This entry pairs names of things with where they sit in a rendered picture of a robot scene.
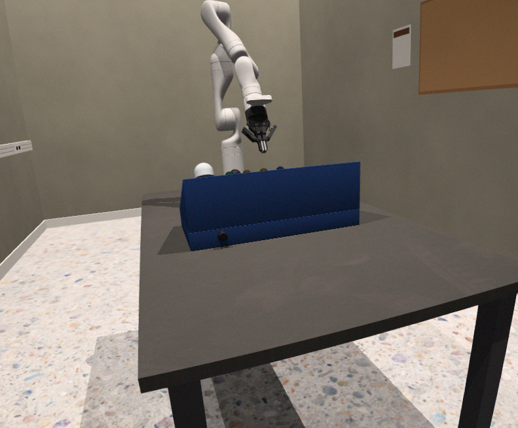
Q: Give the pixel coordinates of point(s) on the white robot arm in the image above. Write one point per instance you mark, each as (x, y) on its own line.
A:
(229, 49)

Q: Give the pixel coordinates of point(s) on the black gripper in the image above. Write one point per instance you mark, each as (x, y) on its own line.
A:
(258, 123)

